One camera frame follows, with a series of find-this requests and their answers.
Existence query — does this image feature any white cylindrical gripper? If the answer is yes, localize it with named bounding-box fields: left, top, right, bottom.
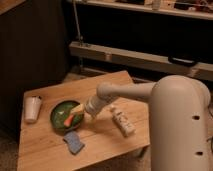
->
left=70, top=95, right=107, bottom=117

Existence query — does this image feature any green ceramic bowl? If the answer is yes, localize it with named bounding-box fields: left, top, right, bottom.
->
left=50, top=100, right=84, bottom=132

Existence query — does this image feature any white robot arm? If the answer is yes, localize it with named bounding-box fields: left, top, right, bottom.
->
left=84, top=75, right=211, bottom=171

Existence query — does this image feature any orange carrot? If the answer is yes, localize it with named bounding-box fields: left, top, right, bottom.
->
left=64, top=115, right=74, bottom=127

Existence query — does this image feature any wooden low table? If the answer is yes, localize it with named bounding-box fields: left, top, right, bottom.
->
left=17, top=70, right=151, bottom=171

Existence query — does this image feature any blue sponge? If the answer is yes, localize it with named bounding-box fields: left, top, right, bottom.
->
left=63, top=131, right=85, bottom=155

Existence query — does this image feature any white lotion bottle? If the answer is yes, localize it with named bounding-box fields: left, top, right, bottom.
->
left=110, top=105, right=135, bottom=137

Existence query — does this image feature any white paper cup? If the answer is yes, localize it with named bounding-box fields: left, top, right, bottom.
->
left=24, top=96, right=42, bottom=123

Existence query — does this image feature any metal stand pole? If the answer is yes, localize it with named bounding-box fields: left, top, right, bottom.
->
left=72, top=0, right=83, bottom=70

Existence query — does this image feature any upper wooden shelf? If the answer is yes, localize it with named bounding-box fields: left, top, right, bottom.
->
left=67, top=0, right=213, bottom=21

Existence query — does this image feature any long grey case with handle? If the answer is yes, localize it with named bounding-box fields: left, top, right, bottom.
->
left=69, top=41, right=213, bottom=81

